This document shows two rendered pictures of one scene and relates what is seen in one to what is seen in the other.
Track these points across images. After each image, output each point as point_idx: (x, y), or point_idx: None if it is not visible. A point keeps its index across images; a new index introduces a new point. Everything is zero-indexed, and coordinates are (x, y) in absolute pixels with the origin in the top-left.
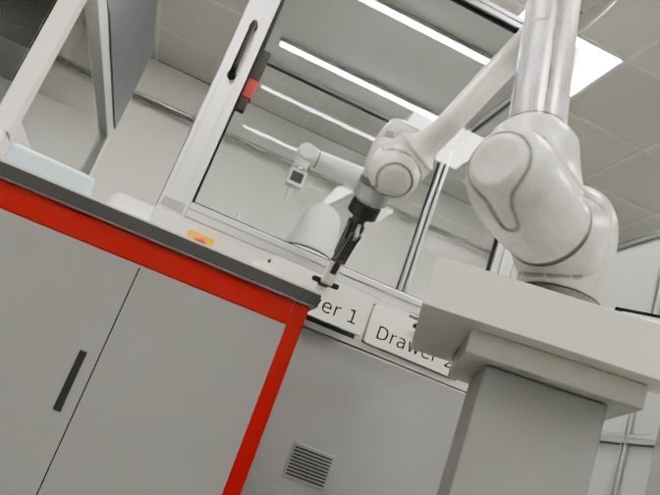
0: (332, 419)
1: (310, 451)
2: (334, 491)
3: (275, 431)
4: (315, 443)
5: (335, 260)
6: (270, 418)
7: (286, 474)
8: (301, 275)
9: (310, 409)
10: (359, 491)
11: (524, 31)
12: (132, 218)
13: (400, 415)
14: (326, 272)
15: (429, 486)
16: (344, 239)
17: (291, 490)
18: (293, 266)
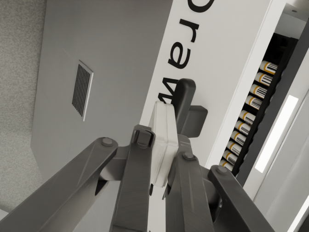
0: (101, 122)
1: (86, 92)
2: (71, 115)
3: (99, 49)
4: (91, 99)
5: (102, 138)
6: (106, 40)
7: (78, 64)
8: (224, 54)
9: (109, 95)
10: (70, 142)
11: None
12: None
13: (99, 213)
14: (154, 116)
15: None
16: (142, 220)
17: (73, 71)
18: (249, 23)
